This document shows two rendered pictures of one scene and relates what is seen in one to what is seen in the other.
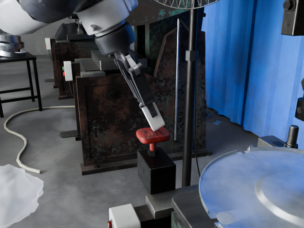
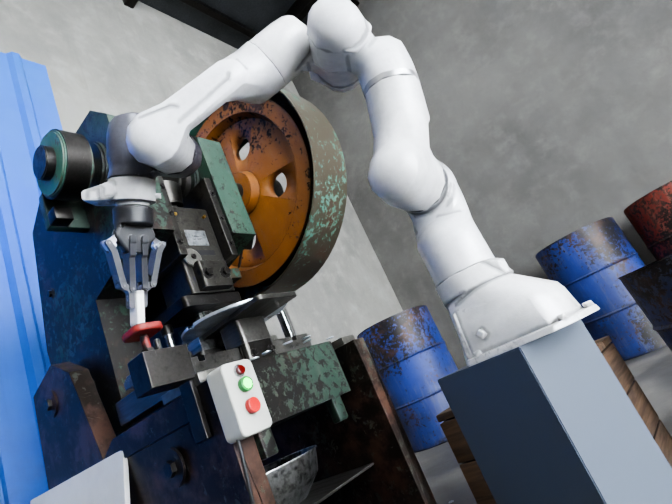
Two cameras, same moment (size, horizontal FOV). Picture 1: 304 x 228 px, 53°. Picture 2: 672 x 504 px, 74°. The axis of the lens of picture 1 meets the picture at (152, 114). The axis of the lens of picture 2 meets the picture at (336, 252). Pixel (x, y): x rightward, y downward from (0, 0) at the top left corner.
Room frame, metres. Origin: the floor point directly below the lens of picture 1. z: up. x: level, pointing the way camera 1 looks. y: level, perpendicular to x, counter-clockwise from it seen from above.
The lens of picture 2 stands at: (0.82, 0.90, 0.48)
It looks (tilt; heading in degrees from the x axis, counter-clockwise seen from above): 17 degrees up; 232
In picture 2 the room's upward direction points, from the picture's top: 24 degrees counter-clockwise
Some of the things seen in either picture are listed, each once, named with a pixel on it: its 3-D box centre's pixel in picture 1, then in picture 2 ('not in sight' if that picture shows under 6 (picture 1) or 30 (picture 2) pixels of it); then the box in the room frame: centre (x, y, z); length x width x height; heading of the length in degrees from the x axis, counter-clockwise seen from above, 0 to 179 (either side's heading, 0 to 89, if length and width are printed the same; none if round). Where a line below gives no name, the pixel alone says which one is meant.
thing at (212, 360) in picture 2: not in sight; (222, 375); (0.39, -0.33, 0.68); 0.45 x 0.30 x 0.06; 20
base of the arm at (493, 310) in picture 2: not in sight; (504, 300); (0.18, 0.44, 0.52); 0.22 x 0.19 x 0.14; 91
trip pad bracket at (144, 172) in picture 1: (155, 190); (170, 396); (0.61, -0.01, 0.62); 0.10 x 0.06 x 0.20; 20
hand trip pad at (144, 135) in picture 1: (153, 146); (146, 346); (0.63, 0.00, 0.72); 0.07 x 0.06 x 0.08; 110
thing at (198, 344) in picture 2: not in sight; (214, 346); (0.39, -0.33, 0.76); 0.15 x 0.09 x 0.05; 20
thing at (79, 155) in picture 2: not in sight; (73, 177); (0.63, -0.26, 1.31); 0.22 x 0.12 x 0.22; 110
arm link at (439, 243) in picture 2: not in sight; (440, 216); (0.15, 0.39, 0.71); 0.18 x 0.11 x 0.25; 24
